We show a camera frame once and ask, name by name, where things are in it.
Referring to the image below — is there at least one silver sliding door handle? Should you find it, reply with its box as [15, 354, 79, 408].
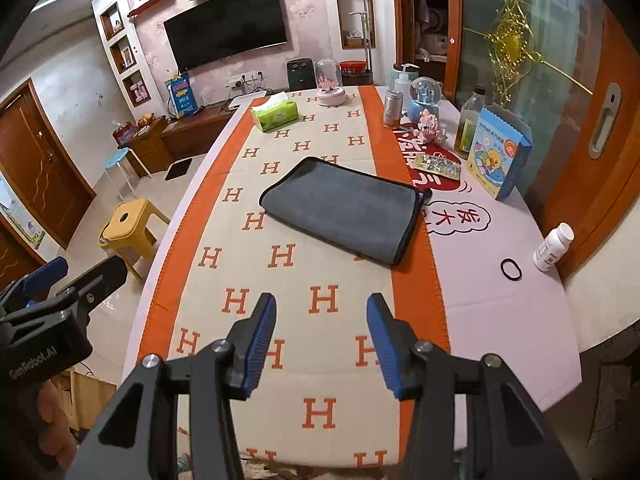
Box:
[588, 82, 622, 159]

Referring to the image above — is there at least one blue diaper pack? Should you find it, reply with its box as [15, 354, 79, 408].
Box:
[166, 72, 196, 120]

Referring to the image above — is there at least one green tissue box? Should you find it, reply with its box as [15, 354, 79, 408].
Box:
[250, 100, 300, 133]

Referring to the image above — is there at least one orange wooden sliding door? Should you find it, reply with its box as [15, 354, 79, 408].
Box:
[530, 10, 640, 281]

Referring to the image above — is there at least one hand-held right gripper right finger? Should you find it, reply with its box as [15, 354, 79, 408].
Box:
[366, 293, 581, 480]

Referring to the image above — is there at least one silver pill blister pack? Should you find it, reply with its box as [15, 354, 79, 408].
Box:
[417, 154, 463, 181]

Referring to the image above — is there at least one yellow plastic stool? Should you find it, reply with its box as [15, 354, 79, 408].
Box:
[98, 198, 171, 281]

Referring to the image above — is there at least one red gift bag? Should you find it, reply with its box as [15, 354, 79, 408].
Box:
[112, 121, 138, 146]

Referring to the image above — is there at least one black small heater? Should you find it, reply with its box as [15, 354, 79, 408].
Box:
[286, 58, 316, 92]

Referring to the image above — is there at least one white pill bottle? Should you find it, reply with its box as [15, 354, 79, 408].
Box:
[532, 222, 575, 273]

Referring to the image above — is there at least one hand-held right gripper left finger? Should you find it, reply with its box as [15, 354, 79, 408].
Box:
[65, 292, 278, 480]

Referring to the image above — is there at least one grey towel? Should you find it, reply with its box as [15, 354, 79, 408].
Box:
[260, 156, 433, 267]

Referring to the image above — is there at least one red lid pot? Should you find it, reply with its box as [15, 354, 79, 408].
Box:
[340, 61, 373, 87]

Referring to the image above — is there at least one blue snow globe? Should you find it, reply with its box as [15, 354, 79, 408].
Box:
[407, 76, 443, 121]

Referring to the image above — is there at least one black flat television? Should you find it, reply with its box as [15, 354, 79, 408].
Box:
[164, 0, 290, 72]

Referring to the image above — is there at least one glass dome music box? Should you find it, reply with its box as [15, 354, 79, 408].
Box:
[315, 58, 347, 107]

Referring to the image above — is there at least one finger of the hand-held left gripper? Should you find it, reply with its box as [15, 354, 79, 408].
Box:
[54, 254, 129, 332]
[0, 256, 70, 308]

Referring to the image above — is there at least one blue round stool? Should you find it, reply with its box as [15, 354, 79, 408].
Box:
[104, 147, 153, 196]

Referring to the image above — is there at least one white printed tablecloth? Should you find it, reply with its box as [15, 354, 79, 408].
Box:
[122, 85, 583, 411]

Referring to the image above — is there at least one pink flower figurine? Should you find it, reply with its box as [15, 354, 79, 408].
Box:
[415, 108, 448, 145]

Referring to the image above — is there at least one pale green pump bottle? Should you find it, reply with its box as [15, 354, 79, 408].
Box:
[391, 63, 421, 103]

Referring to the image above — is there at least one blue duck print carton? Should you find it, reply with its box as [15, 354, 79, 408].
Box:
[466, 102, 533, 202]

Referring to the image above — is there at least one orange cream printed table runner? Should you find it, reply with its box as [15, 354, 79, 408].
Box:
[135, 85, 451, 471]

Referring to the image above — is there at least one wooden television cabinet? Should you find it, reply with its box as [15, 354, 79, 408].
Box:
[124, 105, 246, 176]

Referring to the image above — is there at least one red wall shelf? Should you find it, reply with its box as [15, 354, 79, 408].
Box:
[127, 0, 179, 18]

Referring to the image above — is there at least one black floor mat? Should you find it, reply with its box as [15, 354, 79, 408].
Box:
[165, 158, 195, 181]

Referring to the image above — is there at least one glass oil bottle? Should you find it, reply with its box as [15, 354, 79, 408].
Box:
[455, 86, 487, 160]

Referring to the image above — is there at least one brown wooden door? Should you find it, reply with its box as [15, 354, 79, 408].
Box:
[0, 78, 97, 251]

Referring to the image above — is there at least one gold door ornament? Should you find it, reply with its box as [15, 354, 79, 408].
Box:
[462, 0, 593, 106]

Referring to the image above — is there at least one brown spray can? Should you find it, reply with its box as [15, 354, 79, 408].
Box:
[383, 90, 404, 130]

